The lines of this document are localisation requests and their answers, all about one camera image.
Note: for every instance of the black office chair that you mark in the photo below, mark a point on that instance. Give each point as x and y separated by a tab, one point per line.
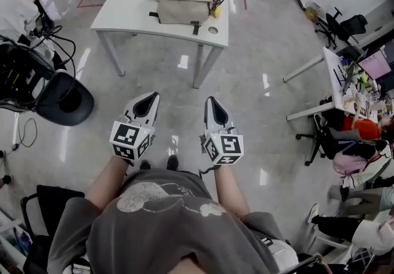
321	140
348	28

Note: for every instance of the metal chair frame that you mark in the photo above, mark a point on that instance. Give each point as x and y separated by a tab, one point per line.
307	262

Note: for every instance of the person's left black shoe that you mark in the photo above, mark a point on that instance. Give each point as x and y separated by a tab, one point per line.
145	165

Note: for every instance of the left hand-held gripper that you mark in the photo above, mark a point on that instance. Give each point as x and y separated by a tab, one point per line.
124	140

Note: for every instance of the person's right forearm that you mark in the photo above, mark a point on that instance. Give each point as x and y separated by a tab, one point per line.
231	189

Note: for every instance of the person's left forearm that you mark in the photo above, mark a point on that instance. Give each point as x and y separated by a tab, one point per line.
104	183

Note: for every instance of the white shelf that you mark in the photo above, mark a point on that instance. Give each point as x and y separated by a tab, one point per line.
12	236

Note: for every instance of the grey printed shirt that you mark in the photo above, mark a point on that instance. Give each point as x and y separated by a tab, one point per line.
172	236

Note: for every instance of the white desk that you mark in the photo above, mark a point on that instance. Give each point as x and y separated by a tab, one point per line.
332	78

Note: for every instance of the pink bag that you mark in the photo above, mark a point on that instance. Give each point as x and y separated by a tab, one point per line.
348	162

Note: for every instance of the brown instrument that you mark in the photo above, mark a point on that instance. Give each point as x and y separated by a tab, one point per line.
311	13

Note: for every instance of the white waist bag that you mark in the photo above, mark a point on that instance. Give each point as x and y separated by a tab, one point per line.
284	252

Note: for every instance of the person's black shoe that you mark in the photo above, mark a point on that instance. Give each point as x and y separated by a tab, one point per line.
172	162
145	165

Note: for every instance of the white table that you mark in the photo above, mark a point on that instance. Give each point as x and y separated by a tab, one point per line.
129	14

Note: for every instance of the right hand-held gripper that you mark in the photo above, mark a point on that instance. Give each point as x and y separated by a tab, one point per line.
227	146

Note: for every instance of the black laptop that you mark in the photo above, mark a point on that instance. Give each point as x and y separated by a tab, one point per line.
374	65

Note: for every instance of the person's right black shoe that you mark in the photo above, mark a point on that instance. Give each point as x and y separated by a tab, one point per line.
172	162

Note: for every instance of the white and black jacket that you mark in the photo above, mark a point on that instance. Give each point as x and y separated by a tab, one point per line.
375	162

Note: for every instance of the yellow plush pendant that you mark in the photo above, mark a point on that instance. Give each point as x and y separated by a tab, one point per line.
218	12

